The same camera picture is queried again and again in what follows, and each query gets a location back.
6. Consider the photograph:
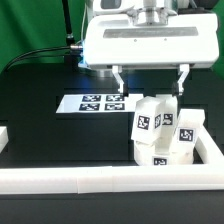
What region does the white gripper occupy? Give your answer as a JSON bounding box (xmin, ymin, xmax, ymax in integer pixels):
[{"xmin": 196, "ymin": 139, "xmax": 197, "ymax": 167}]
[{"xmin": 83, "ymin": 0, "xmax": 219, "ymax": 96}]

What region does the white round stool seat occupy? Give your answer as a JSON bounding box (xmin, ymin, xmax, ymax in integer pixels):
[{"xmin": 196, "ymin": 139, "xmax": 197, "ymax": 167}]
[{"xmin": 134, "ymin": 141, "xmax": 194, "ymax": 166}]

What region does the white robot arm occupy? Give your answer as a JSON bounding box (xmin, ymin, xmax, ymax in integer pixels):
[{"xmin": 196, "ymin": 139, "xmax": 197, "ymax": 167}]
[{"xmin": 82, "ymin": 0, "xmax": 219, "ymax": 96}]

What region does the white marker sheet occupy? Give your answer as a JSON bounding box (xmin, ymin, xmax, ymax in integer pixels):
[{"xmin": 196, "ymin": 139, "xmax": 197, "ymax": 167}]
[{"xmin": 56, "ymin": 94, "xmax": 143, "ymax": 113}]

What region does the black vertical pole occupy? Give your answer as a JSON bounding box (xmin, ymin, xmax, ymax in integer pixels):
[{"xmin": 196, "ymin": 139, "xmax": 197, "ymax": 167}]
[{"xmin": 62, "ymin": 0, "xmax": 75, "ymax": 64}]

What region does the white U-shaped fence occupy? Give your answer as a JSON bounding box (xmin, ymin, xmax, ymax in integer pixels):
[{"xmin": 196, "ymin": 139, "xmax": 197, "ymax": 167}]
[{"xmin": 0, "ymin": 130, "xmax": 224, "ymax": 195}]

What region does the white block left edge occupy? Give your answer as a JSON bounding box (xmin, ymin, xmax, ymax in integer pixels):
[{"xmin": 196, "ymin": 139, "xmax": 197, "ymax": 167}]
[{"xmin": 0, "ymin": 126, "xmax": 8, "ymax": 153}]

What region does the black cable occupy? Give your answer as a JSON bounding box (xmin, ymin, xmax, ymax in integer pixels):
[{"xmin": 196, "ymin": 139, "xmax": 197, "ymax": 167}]
[{"xmin": 1, "ymin": 45, "xmax": 84, "ymax": 74}]

